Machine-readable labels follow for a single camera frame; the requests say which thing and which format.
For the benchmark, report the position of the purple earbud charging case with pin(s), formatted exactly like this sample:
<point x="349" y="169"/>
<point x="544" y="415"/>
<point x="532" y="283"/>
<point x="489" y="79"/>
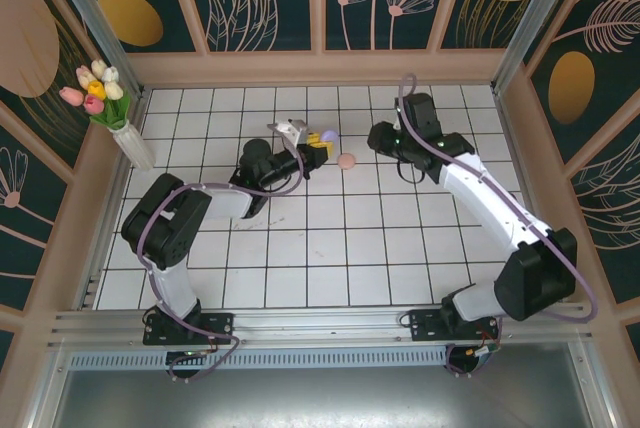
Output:
<point x="330" y="135"/>

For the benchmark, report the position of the pink earbud charging case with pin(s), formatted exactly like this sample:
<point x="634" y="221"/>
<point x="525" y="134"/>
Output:
<point x="346" y="161"/>

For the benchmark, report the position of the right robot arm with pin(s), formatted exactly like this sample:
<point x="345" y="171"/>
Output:
<point x="485" y="198"/>

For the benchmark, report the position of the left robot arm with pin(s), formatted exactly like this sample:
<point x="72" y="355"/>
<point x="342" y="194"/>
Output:
<point x="170" y="278"/>

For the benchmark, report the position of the white ribbed vase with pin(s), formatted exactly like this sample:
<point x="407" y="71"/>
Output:
<point x="132" y="148"/>

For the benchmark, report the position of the artificial tulip bouquet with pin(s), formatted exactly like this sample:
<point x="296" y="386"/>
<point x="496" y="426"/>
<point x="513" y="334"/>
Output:
<point x="100" y="93"/>

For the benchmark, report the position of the grey metal panel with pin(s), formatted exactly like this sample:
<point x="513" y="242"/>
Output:
<point x="320" y="398"/>

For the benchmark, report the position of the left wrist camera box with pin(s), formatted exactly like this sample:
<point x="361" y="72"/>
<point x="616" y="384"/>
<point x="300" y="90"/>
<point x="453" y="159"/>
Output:
<point x="292" y="130"/>

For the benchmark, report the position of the aluminium frame post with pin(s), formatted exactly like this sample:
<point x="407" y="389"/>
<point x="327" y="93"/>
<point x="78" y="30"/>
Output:
<point x="96" y="18"/>
<point x="531" y="18"/>

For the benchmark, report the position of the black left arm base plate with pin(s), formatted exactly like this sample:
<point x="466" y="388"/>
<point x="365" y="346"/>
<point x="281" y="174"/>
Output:
<point x="215" y="328"/>

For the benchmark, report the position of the aluminium mounting rail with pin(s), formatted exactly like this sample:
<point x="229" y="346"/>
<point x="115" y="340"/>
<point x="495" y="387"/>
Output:
<point x="325" y="328"/>

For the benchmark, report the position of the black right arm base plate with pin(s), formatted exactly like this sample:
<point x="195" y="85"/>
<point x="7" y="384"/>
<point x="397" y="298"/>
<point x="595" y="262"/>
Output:
<point x="425" y="328"/>

